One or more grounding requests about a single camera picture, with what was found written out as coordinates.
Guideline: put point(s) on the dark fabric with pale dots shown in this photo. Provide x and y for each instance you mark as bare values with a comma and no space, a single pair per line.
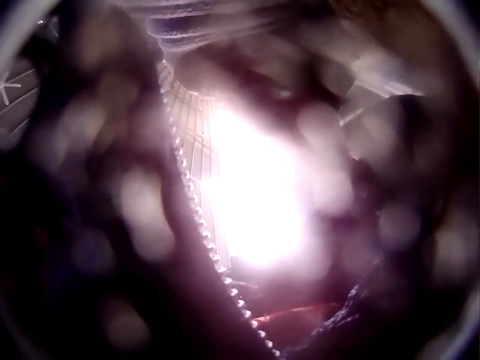
93,225

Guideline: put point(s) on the person's right fingers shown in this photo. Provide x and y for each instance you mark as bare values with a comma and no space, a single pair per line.
232,63

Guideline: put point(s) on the person's right hand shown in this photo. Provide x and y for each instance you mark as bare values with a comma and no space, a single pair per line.
285,56

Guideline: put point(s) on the purple white knit cloth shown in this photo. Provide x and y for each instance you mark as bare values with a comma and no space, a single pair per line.
176,22

